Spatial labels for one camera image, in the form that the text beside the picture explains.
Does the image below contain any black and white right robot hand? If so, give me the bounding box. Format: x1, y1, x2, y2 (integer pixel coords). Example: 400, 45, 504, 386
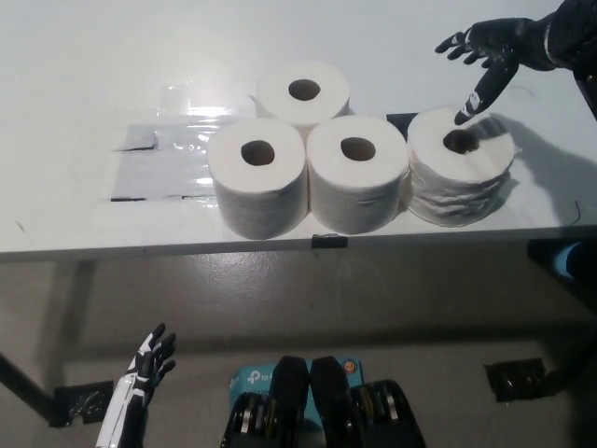
434, 17, 551, 126

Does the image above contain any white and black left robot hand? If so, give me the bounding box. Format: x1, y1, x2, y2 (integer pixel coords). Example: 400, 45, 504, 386
95, 322, 177, 448

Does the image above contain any smooth white toilet paper roll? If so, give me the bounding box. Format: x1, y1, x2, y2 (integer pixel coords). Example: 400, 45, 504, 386
305, 116, 411, 234
248, 59, 352, 141
207, 119, 309, 242

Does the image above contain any black floor tape patch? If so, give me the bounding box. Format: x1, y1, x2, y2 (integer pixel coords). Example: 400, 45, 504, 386
483, 357, 548, 402
53, 381, 115, 428

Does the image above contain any black diagonal table leg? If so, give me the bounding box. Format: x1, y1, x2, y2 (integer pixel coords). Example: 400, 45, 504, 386
543, 343, 597, 398
0, 349, 60, 428

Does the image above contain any teal router box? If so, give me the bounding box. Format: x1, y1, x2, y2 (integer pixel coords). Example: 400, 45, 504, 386
228, 357, 365, 433

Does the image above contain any black tape patch on table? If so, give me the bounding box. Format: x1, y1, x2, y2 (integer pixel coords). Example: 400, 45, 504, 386
385, 113, 421, 133

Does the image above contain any clear plastic sheet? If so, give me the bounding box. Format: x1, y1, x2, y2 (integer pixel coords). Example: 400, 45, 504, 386
74, 82, 262, 204

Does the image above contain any small black tape strip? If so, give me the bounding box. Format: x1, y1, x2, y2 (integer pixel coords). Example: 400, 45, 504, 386
310, 232, 349, 250

